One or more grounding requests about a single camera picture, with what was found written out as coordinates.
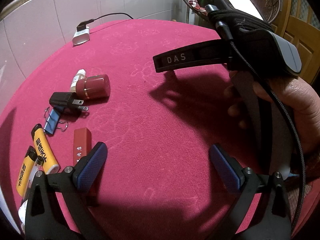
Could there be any small amber dropper bottle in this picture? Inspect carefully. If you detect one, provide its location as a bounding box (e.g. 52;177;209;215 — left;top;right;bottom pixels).
69;69;86;92

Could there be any dark red cylindrical cap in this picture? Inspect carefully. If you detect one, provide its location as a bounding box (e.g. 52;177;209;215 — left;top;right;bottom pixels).
75;74;111;100

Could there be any yellow lighter with black cap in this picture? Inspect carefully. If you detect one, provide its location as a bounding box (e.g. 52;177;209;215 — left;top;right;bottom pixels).
31;124;60;174

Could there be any black power cable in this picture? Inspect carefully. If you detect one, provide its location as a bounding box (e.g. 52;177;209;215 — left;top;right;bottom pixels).
76;12;135;33

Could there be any red rectangular stamp box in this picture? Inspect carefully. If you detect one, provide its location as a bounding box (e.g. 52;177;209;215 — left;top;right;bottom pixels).
73;127;92;166

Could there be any person's right hand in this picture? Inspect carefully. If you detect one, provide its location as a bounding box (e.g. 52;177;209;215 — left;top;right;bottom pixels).
224;77;319;180

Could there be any red tablecloth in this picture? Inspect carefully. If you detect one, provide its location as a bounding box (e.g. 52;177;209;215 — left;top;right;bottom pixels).
1;20;256;239

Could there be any white power strip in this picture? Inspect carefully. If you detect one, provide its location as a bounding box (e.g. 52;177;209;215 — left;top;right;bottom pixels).
72;27;90;46

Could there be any gripper usb cable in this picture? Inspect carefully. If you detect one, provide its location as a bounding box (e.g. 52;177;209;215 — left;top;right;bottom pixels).
216;21;307;230

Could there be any black plug adapter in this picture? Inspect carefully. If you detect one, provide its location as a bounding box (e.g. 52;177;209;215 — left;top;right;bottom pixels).
49;92;89;113

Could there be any wooden chair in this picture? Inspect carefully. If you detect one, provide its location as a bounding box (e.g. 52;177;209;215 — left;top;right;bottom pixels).
272;0;319;84

